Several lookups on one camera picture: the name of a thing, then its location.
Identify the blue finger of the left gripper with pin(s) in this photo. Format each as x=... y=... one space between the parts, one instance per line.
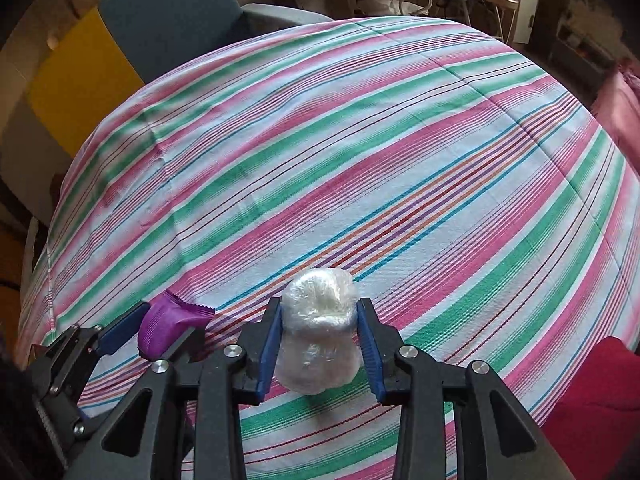
x=113 y=336

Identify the red blanket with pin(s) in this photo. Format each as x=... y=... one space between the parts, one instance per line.
x=594 y=427

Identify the grey yellow blue headboard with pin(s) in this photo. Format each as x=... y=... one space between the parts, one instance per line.
x=109 y=54

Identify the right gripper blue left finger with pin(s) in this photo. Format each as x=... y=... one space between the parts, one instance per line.
x=260 y=342

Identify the striped bed sheet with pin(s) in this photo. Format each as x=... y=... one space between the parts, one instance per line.
x=484 y=211

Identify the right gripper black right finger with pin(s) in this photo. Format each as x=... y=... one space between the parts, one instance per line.
x=378 y=344

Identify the white plastic bundle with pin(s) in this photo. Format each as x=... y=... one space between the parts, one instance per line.
x=318 y=349

